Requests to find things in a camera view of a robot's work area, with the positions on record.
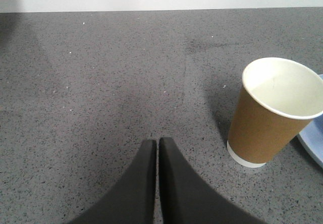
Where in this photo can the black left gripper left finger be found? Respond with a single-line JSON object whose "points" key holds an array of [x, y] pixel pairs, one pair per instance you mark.
{"points": [[132, 197]]}

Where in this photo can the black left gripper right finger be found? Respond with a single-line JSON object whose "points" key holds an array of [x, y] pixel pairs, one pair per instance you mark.
{"points": [[186, 198]]}

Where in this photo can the light blue plastic plate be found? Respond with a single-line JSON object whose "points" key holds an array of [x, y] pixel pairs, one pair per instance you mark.
{"points": [[313, 140]]}

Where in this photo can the brown paper cup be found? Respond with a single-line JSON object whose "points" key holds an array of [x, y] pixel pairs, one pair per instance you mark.
{"points": [[278, 99]]}

